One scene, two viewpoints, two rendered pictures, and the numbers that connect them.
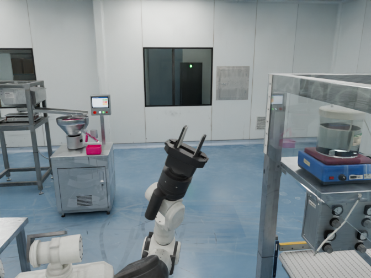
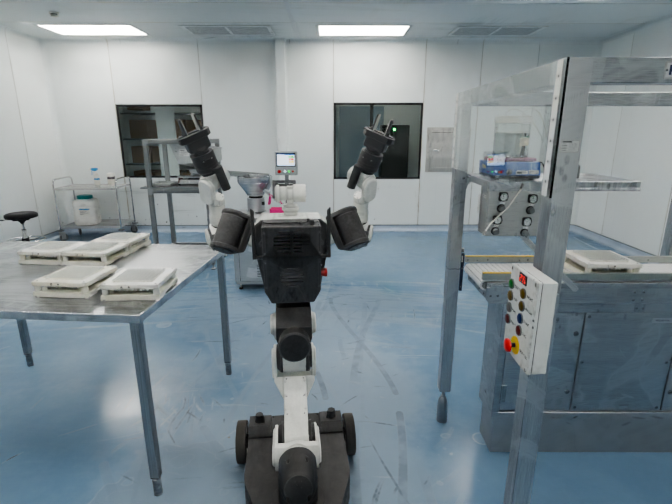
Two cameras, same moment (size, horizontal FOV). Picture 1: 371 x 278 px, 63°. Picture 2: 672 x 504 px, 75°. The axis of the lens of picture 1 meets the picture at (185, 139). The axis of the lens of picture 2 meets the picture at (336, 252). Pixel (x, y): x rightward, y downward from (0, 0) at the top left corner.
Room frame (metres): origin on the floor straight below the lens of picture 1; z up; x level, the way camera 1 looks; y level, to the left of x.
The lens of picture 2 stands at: (-0.94, -0.04, 1.58)
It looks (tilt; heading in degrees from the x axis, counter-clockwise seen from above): 15 degrees down; 7
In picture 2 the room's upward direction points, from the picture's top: straight up
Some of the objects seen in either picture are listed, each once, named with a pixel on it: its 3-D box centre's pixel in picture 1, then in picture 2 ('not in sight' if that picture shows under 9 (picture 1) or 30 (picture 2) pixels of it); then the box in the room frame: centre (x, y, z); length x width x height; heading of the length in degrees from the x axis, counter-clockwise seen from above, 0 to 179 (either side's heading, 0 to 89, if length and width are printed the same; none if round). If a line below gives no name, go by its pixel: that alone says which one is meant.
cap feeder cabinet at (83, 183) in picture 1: (86, 178); (267, 248); (3.48, 1.21, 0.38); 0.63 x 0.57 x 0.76; 97
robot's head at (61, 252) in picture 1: (59, 254); (291, 196); (0.65, 0.31, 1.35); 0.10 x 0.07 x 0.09; 103
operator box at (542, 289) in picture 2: not in sight; (529, 317); (0.24, -0.44, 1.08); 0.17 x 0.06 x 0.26; 7
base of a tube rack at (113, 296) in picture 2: not in sight; (141, 287); (0.81, 1.04, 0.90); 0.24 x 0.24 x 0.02; 8
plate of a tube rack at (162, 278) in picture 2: not in sight; (140, 277); (0.81, 1.04, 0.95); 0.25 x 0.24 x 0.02; 8
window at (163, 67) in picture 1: (178, 77); (377, 141); (6.20, 0.14, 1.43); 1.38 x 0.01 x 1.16; 97
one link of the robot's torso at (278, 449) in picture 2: not in sight; (296, 444); (0.63, 0.32, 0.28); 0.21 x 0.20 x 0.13; 13
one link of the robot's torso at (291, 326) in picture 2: not in sight; (293, 323); (0.56, 0.30, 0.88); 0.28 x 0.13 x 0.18; 13
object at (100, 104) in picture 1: (101, 120); (286, 181); (3.65, 1.02, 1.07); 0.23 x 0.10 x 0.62; 97
